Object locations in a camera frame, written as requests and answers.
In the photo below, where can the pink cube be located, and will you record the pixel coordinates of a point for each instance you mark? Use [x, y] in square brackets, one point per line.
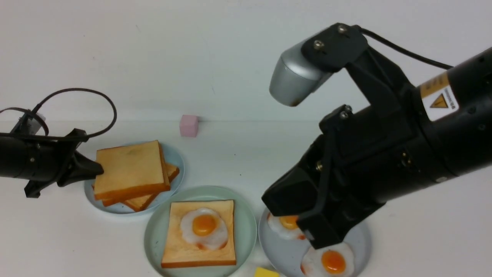
[189, 125]

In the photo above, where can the light blue bread plate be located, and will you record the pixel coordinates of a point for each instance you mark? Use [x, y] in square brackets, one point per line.
[171, 155]

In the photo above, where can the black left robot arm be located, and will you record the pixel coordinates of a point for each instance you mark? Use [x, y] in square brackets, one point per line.
[14, 148]

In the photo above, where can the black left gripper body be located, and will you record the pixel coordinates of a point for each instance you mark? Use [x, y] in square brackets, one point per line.
[49, 163]

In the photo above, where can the fried egg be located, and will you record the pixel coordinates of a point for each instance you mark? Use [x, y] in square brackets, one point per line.
[337, 260]
[205, 229]
[285, 227]

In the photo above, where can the mint green plate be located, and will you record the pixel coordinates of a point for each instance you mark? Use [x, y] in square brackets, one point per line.
[158, 229]

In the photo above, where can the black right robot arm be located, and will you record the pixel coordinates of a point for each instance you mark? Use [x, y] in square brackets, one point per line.
[452, 109]

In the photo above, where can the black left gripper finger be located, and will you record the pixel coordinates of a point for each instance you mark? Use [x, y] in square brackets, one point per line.
[84, 168]

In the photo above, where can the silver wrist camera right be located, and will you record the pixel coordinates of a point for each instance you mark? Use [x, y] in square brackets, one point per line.
[295, 78]

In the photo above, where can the yellow cube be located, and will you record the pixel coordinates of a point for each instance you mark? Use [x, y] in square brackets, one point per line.
[263, 272]

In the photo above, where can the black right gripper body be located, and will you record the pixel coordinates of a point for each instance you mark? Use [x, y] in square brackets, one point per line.
[350, 171]

